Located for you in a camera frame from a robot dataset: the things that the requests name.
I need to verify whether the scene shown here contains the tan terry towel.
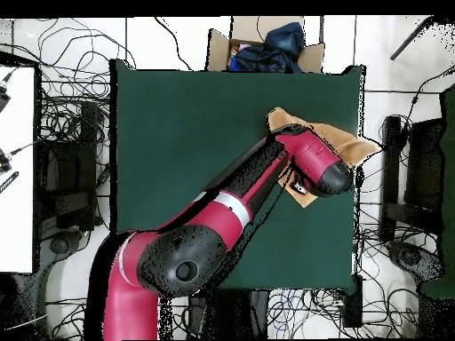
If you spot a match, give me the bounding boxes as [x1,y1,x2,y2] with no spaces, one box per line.
[266,106,382,209]

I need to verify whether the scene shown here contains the black flat strip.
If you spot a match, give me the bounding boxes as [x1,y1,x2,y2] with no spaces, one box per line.
[0,170,20,194]

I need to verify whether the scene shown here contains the dark green table cloth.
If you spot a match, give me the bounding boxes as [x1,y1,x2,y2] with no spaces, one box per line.
[109,58,365,290]

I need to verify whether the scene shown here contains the cardboard box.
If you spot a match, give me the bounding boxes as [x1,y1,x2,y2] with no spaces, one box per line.
[205,15,325,74]

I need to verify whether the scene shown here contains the dark blue clothes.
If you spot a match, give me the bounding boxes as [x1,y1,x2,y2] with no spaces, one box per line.
[228,21,307,74]

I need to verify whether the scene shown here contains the black rectangular block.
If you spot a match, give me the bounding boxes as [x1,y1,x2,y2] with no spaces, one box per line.
[342,274,364,329]

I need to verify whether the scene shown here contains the grey chair base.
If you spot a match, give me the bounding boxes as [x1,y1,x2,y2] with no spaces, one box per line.
[38,228,86,278]

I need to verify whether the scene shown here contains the dark chair base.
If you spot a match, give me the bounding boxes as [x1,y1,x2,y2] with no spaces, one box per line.
[387,241,443,282]

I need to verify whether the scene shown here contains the white desk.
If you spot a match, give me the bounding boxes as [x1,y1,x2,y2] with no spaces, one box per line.
[0,65,36,274]

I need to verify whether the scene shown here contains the green covered table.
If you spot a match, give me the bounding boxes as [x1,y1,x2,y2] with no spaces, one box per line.
[419,84,455,299]

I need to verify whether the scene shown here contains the black rod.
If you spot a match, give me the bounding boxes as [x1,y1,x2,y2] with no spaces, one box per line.
[389,15,436,61]

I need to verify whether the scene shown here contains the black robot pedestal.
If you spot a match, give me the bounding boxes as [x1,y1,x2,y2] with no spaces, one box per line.
[187,288,271,340]

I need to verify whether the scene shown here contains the blue cable bundle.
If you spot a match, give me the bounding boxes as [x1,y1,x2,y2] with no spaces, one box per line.
[266,287,343,337]

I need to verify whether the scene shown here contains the black metal frame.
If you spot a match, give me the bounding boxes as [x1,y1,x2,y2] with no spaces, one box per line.
[378,115,445,242]
[35,100,104,232]

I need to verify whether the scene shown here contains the single black cable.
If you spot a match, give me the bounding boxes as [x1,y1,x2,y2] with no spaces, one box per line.
[154,16,193,70]

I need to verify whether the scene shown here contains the black camera device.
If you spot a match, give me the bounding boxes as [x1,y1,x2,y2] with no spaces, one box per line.
[0,72,13,113]
[0,148,12,174]

